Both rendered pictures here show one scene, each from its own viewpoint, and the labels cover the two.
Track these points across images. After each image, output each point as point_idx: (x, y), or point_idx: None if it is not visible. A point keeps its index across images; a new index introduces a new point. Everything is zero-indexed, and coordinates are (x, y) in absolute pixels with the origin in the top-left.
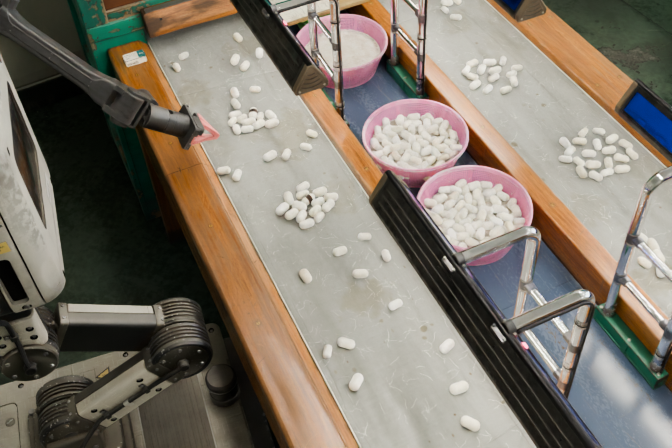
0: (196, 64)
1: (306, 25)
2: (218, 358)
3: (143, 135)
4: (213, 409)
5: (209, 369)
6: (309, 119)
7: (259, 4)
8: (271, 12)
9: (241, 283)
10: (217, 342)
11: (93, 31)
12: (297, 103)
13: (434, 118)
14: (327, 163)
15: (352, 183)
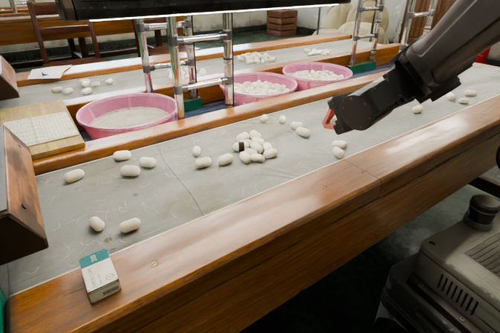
0: (122, 210)
1: (88, 125)
2: (452, 233)
3: (271, 269)
4: (495, 227)
5: (487, 208)
6: (240, 123)
7: None
8: None
9: (460, 123)
10: (439, 236)
11: None
12: (217, 131)
13: (211, 104)
14: (295, 114)
15: (312, 105)
